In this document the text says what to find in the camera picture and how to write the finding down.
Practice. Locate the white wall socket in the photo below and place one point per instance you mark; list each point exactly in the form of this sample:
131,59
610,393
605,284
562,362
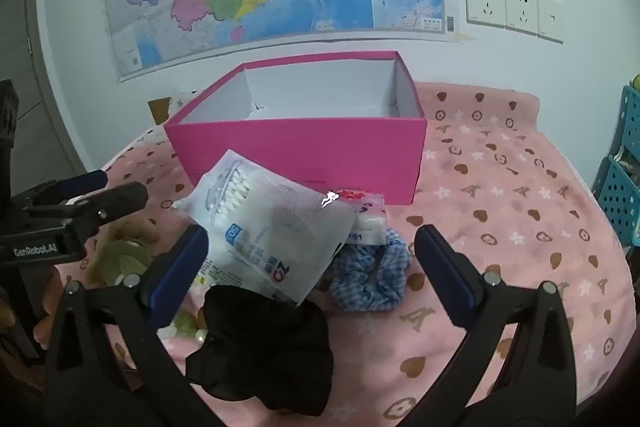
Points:
521,9
484,2

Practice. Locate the blue plastic basket rack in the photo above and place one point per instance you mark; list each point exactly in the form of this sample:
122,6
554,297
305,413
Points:
622,197

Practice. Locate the blue checked scrunchie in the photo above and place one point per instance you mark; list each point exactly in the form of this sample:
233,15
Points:
365,282

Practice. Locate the pale green scrunchie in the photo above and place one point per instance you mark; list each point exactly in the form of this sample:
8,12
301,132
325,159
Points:
120,259

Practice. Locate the grey door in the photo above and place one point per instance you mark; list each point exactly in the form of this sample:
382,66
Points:
20,32

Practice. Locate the white wall switch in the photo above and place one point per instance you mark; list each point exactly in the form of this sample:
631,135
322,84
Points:
551,19

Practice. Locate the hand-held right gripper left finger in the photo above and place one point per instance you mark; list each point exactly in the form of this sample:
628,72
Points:
175,277

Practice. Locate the cotton swab packet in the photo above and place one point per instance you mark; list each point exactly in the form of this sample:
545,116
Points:
260,227

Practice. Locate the pink floral tissue pack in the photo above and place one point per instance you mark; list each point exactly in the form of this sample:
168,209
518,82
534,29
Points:
367,222

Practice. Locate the black scrunchie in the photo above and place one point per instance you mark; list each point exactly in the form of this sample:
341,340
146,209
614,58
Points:
265,347

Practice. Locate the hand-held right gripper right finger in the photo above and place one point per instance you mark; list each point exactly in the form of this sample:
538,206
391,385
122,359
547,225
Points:
445,267

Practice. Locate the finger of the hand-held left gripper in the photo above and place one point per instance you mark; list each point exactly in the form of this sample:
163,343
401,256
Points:
75,184
115,202

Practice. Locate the pink cardboard box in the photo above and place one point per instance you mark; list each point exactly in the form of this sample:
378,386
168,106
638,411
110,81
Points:
300,147

